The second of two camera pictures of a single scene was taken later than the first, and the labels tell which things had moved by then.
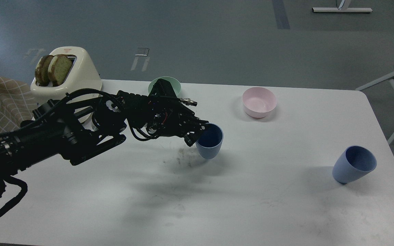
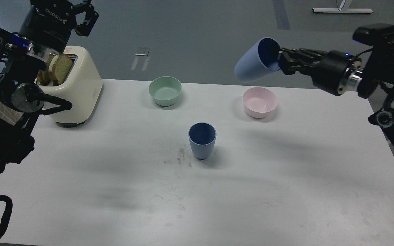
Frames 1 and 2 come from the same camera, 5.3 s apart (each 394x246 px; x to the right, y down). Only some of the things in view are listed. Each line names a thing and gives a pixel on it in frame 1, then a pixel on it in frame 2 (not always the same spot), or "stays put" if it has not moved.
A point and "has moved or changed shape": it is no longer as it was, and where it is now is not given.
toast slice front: [59, 69] stays put
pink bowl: [257, 101] stays put
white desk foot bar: [342, 10] stays put
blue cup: [354, 162] -> [260, 57]
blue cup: [209, 142] has moved or changed shape
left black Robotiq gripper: [165, 113] -> [46, 26]
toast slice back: [42, 78] stays put
